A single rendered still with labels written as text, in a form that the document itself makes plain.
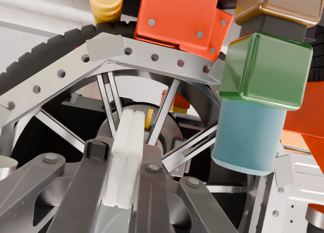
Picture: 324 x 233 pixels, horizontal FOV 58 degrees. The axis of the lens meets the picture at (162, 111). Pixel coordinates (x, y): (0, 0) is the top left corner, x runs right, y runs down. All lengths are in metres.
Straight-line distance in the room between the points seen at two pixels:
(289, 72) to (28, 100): 0.39
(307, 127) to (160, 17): 0.60
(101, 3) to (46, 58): 0.15
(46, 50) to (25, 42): 4.07
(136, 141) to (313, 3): 0.12
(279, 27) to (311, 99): 0.78
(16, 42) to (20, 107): 4.20
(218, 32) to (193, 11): 0.06
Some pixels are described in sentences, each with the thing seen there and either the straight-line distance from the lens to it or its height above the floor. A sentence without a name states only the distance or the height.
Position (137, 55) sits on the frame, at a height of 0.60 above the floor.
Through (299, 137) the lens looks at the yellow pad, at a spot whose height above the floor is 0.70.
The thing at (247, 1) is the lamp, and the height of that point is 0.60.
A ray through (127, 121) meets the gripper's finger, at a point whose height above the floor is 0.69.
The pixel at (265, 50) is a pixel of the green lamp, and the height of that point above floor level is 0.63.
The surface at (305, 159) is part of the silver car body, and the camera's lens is 1.15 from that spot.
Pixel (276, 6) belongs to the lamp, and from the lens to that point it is 0.18.
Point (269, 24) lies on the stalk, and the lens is 0.18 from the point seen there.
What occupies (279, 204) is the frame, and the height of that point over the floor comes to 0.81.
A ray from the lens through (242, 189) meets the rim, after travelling 0.68.
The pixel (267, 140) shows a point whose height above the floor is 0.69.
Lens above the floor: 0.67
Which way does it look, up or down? 2 degrees up
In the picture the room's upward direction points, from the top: 169 degrees counter-clockwise
